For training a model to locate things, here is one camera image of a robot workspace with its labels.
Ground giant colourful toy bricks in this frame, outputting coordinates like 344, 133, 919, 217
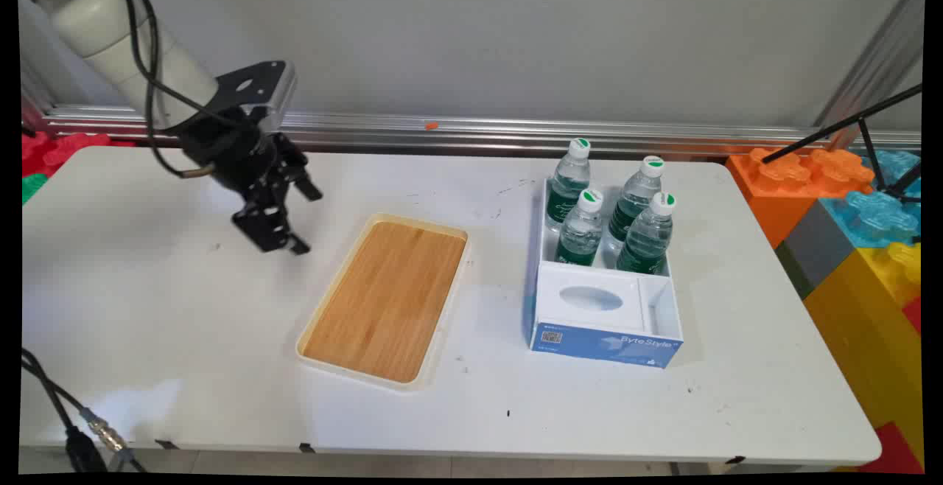
802, 242, 925, 465

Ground black tripod stand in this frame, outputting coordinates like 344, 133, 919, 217
762, 83, 924, 203

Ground green foam block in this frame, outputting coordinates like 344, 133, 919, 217
21, 172, 49, 206

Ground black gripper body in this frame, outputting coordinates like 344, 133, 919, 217
180, 107, 297, 195

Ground light blue foam block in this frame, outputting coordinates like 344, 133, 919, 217
818, 149, 923, 250

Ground green label water bottle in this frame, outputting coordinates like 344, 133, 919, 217
605, 156, 666, 251
553, 189, 606, 267
614, 191, 678, 276
544, 138, 593, 233

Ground white and blue cardboard box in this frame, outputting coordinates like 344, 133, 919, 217
526, 175, 685, 370

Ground orange foam block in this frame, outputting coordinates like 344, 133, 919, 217
725, 147, 876, 250

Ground black cable with metal connector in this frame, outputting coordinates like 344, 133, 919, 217
21, 0, 217, 475

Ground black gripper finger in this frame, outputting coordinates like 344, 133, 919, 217
278, 134, 324, 203
231, 179, 312, 257

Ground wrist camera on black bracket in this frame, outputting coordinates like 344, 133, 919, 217
212, 60, 298, 133

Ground red foam floor block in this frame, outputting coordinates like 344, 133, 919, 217
857, 422, 925, 475

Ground aluminium rail along wall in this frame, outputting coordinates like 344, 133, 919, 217
22, 104, 923, 156

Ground grey foam block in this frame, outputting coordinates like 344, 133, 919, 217
774, 198, 857, 301

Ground aluminium frame post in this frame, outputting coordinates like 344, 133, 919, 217
813, 0, 926, 132

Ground cream tray with wooden base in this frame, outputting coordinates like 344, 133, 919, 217
295, 212, 471, 392

